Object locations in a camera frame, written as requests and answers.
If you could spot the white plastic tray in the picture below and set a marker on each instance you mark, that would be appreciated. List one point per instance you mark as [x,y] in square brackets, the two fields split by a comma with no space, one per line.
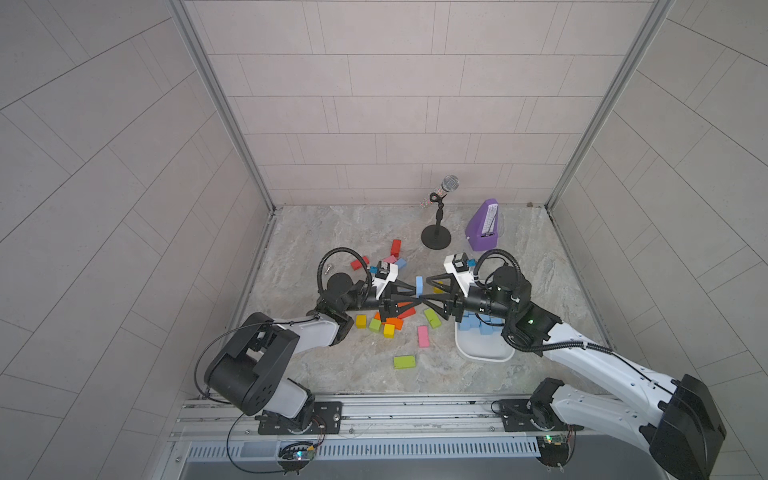
[484,343]

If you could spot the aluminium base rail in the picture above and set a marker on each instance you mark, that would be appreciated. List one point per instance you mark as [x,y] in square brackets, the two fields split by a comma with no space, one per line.
[422,415]

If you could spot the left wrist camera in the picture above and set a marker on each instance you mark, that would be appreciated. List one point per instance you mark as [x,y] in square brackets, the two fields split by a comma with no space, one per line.
[386,274]

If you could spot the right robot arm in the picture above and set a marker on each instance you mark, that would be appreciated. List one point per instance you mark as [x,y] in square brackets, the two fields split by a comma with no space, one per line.
[675,421]

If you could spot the right circuit board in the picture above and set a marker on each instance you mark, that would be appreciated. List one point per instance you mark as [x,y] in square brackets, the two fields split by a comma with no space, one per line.
[555,451]

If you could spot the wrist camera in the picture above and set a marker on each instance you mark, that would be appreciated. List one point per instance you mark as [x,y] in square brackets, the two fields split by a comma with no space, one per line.
[386,274]
[457,266]

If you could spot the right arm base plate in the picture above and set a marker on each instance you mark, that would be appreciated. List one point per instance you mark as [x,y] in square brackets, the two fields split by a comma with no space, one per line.
[517,416]

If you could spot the black microphone stand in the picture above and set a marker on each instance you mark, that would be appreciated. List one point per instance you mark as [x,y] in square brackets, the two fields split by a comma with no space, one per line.
[436,236]

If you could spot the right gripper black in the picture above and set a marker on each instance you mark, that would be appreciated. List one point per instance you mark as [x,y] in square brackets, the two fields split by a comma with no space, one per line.
[456,304]

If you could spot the silver microphone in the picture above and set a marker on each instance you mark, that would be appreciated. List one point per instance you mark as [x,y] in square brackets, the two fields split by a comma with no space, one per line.
[449,184]

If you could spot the green cube small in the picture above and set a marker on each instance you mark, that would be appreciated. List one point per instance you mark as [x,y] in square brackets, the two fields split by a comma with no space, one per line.
[375,325]

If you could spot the red block far left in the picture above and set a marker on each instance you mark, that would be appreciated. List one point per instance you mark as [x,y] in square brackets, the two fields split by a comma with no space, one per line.
[357,264]

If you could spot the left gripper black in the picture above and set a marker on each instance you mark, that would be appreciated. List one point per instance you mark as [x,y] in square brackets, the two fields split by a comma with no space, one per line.
[384,305]

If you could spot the green block front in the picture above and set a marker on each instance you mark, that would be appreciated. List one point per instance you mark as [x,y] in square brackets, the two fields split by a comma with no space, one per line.
[404,362]

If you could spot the red block far upright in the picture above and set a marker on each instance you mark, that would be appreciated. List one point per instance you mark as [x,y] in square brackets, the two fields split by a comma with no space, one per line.
[396,248]

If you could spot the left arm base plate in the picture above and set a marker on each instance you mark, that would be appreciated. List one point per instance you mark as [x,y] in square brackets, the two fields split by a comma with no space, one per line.
[319,417]

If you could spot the left circuit board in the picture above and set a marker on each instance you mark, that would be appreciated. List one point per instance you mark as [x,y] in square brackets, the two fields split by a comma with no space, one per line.
[298,452]

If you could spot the circuit board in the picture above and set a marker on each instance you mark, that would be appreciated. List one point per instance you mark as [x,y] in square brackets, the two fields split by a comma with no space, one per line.
[298,452]
[555,451]

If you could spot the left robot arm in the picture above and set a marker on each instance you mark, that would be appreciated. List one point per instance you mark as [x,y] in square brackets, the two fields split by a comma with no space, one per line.
[248,372]

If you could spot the orange block long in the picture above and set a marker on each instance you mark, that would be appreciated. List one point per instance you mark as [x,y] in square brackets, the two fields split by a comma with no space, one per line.
[396,322]

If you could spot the pink block lower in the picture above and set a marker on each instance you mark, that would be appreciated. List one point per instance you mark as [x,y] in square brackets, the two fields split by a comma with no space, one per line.
[423,336]

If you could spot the purple metronome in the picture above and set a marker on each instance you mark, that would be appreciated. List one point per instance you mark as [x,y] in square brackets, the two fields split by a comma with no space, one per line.
[482,232]

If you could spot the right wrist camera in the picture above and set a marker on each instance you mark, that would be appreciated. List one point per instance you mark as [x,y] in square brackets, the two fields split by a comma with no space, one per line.
[457,266]

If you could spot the red block lower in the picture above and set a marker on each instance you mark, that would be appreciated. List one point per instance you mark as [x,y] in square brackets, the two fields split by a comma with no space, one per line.
[407,313]

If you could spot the green block by pink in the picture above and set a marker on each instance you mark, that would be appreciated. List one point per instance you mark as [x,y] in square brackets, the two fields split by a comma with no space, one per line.
[432,318]

